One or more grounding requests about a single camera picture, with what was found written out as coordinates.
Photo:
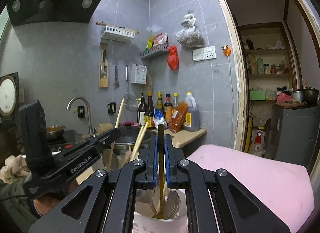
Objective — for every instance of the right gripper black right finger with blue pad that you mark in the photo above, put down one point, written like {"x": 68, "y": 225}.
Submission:
{"x": 174, "y": 177}

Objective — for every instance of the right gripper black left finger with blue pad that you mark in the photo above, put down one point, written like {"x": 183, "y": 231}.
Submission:
{"x": 147, "y": 175}

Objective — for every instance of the gold long-handled spoon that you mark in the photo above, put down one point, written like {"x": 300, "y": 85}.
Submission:
{"x": 161, "y": 166}

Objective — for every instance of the silver metal spoon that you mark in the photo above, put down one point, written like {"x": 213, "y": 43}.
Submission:
{"x": 146, "y": 196}

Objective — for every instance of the person's left hand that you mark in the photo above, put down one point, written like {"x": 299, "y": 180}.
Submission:
{"x": 44, "y": 204}

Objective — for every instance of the black wok with lid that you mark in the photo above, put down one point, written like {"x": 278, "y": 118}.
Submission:
{"x": 129, "y": 134}

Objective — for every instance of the dark soy sauce bottle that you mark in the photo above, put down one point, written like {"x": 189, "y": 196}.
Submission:
{"x": 148, "y": 116}

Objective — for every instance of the orange snack packet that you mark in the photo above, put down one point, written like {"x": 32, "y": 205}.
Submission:
{"x": 178, "y": 117}

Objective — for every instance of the large oil jug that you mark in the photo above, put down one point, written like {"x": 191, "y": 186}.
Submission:
{"x": 192, "y": 118}

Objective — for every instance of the hanging mesh strainer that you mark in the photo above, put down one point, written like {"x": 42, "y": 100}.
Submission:
{"x": 130, "y": 101}

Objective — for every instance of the white plastic utensil holder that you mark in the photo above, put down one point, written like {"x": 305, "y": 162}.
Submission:
{"x": 143, "y": 221}

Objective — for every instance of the chrome sink faucet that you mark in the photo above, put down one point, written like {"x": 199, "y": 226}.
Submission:
{"x": 81, "y": 113}

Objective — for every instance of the red plastic bag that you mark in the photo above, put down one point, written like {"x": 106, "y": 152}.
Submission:
{"x": 172, "y": 59}

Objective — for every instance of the wooden knife board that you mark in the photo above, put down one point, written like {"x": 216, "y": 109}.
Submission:
{"x": 103, "y": 67}

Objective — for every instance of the pink floral tablecloth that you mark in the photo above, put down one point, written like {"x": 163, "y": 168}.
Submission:
{"x": 284, "y": 188}

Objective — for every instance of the green box on shelf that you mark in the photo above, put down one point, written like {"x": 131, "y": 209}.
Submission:
{"x": 257, "y": 95}

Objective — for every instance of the clear bag dried goods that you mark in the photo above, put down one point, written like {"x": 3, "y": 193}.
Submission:
{"x": 189, "y": 35}

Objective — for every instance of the grey cabinet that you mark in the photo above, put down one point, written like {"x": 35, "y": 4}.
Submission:
{"x": 293, "y": 135}

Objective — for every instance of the wooden pantry shelf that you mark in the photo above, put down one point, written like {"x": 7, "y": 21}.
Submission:
{"x": 271, "y": 59}

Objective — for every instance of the white wall box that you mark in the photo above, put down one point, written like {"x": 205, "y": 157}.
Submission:
{"x": 138, "y": 74}

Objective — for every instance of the grey corner wall shelf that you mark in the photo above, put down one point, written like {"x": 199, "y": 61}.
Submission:
{"x": 155, "y": 51}

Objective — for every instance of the white wall socket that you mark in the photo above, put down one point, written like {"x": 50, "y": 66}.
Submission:
{"x": 205, "y": 53}

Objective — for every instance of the white wall rack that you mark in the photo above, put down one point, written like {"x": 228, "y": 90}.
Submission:
{"x": 120, "y": 34}

